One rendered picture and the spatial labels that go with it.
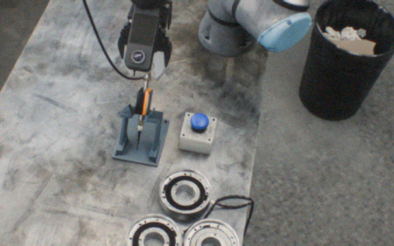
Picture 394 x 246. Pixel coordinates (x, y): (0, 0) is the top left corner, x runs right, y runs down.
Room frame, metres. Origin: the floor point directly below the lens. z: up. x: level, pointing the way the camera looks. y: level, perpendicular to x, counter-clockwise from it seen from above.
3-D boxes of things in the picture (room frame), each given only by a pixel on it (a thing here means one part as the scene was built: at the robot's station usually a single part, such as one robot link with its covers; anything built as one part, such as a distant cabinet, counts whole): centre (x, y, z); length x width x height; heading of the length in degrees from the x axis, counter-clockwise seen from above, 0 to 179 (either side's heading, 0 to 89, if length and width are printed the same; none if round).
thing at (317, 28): (1.62, -0.57, 0.21); 0.34 x 0.34 x 0.43
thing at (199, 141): (0.72, -0.01, 0.82); 0.08 x 0.07 x 0.05; 175
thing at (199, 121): (0.71, -0.01, 0.85); 0.04 x 0.04 x 0.05
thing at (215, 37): (1.06, -0.05, 0.85); 0.15 x 0.15 x 0.10
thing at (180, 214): (0.56, 0.00, 0.82); 0.10 x 0.10 x 0.04
